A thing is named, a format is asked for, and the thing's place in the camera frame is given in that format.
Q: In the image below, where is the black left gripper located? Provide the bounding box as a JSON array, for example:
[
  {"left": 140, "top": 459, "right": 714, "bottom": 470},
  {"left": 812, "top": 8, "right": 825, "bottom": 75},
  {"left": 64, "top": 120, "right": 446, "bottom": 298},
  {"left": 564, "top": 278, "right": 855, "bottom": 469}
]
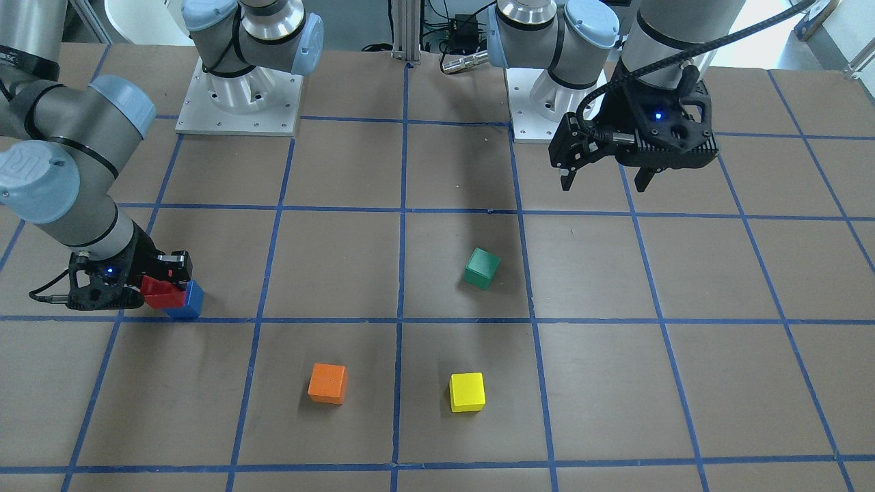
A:
[{"left": 549, "top": 65, "right": 701, "bottom": 193}]

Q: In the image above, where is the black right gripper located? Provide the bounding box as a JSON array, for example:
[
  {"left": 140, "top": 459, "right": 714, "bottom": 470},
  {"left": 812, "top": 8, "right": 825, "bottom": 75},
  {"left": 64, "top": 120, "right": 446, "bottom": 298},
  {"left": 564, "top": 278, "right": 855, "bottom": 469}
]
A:
[{"left": 109, "top": 223, "right": 193, "bottom": 288}]

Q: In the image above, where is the red wooden block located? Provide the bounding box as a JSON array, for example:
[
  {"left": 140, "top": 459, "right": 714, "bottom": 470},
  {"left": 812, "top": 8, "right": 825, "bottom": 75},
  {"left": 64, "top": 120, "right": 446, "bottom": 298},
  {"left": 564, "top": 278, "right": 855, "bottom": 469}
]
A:
[{"left": 140, "top": 276, "right": 187, "bottom": 310}]

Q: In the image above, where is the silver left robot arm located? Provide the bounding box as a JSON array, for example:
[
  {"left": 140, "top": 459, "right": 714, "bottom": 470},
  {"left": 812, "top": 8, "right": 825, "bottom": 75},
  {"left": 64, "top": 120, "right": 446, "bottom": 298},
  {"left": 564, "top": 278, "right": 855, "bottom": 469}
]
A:
[{"left": 487, "top": 1, "right": 744, "bottom": 192}]

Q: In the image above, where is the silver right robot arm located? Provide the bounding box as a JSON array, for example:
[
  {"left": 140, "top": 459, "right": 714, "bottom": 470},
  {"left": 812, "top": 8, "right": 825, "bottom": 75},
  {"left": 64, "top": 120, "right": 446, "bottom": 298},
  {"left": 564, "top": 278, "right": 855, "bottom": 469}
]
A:
[{"left": 2, "top": 1, "right": 325, "bottom": 293}]

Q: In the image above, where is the blue wooden block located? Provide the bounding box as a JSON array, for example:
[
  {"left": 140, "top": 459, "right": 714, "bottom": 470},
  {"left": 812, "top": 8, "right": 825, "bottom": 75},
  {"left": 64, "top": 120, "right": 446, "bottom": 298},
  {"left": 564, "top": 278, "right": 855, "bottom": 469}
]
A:
[{"left": 163, "top": 279, "right": 205, "bottom": 320}]

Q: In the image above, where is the green wooden block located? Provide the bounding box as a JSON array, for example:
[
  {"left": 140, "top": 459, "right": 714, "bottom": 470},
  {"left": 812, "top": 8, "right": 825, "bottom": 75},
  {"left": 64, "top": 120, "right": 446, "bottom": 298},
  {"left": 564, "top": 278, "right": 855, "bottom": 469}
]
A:
[{"left": 462, "top": 248, "right": 501, "bottom": 290}]

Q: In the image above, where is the orange wooden block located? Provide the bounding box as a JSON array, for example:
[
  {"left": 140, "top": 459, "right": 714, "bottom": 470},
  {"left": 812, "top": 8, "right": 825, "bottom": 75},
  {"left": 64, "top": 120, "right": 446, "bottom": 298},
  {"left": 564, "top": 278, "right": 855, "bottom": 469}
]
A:
[{"left": 307, "top": 362, "right": 348, "bottom": 405}]

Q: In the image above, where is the yellow wooden block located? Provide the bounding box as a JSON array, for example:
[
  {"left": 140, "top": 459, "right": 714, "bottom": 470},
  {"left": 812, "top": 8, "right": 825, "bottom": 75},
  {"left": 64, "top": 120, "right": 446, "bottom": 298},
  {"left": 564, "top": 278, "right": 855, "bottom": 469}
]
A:
[{"left": 448, "top": 372, "right": 485, "bottom": 412}]

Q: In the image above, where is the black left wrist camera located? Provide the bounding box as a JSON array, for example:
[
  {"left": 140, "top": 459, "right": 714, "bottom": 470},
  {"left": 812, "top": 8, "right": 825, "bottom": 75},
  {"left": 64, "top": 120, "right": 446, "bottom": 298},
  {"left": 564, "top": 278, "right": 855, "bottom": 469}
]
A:
[{"left": 623, "top": 81, "right": 719, "bottom": 170}]

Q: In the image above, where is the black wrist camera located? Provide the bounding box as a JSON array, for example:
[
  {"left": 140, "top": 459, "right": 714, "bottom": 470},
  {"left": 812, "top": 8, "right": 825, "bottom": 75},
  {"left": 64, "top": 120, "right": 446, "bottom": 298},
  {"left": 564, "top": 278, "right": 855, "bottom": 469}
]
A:
[
  {"left": 28, "top": 251, "right": 145, "bottom": 311},
  {"left": 623, "top": 81, "right": 719, "bottom": 170}
]

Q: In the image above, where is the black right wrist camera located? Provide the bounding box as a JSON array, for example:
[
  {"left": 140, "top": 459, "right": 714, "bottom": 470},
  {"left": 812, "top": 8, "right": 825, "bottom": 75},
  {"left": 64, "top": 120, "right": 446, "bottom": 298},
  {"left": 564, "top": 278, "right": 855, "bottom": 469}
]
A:
[{"left": 28, "top": 251, "right": 145, "bottom": 311}]

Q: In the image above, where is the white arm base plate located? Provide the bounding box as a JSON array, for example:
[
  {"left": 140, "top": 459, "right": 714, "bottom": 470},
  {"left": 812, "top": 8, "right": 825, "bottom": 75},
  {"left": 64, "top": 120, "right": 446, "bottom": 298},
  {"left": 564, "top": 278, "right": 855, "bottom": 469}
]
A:
[
  {"left": 175, "top": 60, "right": 306, "bottom": 137},
  {"left": 505, "top": 68, "right": 607, "bottom": 144}
]

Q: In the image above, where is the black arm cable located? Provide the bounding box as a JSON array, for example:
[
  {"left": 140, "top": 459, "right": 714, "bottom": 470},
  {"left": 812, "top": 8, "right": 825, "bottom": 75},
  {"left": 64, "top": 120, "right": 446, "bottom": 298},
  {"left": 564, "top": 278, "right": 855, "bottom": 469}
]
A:
[{"left": 574, "top": 0, "right": 818, "bottom": 141}]

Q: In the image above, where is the aluminium frame post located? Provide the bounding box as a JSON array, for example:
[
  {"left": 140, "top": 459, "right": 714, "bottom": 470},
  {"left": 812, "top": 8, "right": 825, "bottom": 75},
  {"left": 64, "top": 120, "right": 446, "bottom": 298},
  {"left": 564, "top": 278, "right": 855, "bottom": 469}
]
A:
[{"left": 390, "top": 1, "right": 424, "bottom": 66}]

